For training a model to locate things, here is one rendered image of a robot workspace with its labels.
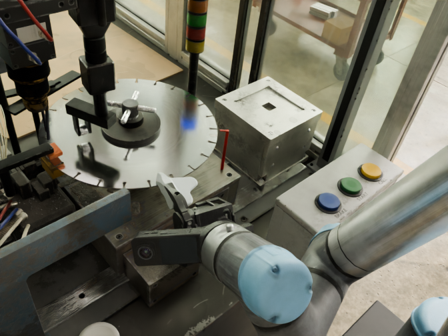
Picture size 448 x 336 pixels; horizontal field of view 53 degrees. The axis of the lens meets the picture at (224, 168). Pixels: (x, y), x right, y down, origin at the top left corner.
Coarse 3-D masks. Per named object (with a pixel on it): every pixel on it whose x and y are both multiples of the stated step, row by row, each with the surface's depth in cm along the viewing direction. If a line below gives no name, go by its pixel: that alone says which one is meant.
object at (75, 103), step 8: (96, 96) 71; (104, 96) 71; (72, 104) 75; (80, 104) 75; (88, 104) 75; (96, 104) 72; (104, 104) 72; (72, 112) 75; (80, 112) 74; (88, 112) 74; (96, 112) 73; (104, 112) 73; (112, 112) 75; (88, 120) 75; (96, 120) 74; (104, 120) 73; (112, 120) 74; (88, 128) 78; (104, 128) 74
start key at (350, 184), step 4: (344, 180) 86; (348, 180) 86; (352, 180) 86; (356, 180) 87; (340, 184) 86; (344, 184) 85; (348, 184) 86; (352, 184) 86; (356, 184) 86; (360, 184) 86; (344, 188) 85; (348, 188) 85; (352, 188) 85; (356, 188) 85; (360, 188) 85; (348, 192) 85; (352, 192) 84; (356, 192) 85
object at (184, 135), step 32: (64, 96) 89; (128, 96) 92; (160, 96) 93; (192, 96) 94; (64, 128) 82; (96, 128) 83; (192, 128) 86; (64, 160) 76; (96, 160) 77; (128, 160) 78; (160, 160) 79; (192, 160) 79
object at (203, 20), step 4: (188, 12) 98; (188, 16) 98; (192, 16) 97; (196, 16) 97; (200, 16) 97; (204, 16) 98; (188, 20) 99; (192, 20) 98; (196, 20) 98; (200, 20) 98; (204, 20) 99; (188, 24) 99; (192, 24) 99; (196, 24) 98; (200, 24) 99; (204, 24) 99
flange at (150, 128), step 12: (120, 108) 87; (120, 120) 82; (132, 120) 82; (144, 120) 84; (156, 120) 85; (108, 132) 81; (120, 132) 81; (132, 132) 82; (144, 132) 82; (156, 132) 83; (132, 144) 81
